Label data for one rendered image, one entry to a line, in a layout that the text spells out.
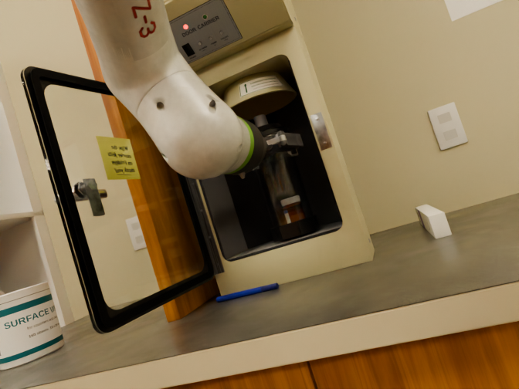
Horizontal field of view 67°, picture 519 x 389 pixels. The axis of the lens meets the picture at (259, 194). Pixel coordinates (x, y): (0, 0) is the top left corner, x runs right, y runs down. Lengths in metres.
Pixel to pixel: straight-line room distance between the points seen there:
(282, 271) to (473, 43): 0.80
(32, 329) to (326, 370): 0.65
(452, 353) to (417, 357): 0.04
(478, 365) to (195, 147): 0.40
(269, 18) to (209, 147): 0.38
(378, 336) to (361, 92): 0.85
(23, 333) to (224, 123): 0.67
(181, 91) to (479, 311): 0.41
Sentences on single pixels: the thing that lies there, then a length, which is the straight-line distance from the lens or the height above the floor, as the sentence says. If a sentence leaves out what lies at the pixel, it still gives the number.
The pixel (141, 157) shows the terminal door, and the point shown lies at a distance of 0.76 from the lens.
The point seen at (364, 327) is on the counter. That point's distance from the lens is 0.48.
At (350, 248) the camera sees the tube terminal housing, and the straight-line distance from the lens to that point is 0.77.
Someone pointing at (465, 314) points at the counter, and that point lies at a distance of 0.48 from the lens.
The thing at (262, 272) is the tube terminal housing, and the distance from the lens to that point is 0.81.
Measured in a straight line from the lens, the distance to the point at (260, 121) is 0.86.
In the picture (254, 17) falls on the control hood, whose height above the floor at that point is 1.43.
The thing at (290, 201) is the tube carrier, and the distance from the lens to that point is 0.80.
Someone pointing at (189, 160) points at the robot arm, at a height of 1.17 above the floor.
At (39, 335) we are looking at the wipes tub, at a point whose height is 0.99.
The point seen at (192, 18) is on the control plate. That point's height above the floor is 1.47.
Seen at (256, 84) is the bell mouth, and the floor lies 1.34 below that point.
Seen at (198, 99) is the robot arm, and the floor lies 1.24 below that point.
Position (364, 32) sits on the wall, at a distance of 1.26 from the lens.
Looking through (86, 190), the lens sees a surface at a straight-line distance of 0.62.
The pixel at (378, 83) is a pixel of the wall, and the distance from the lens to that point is 1.21.
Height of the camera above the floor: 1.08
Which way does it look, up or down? 3 degrees up
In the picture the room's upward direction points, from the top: 18 degrees counter-clockwise
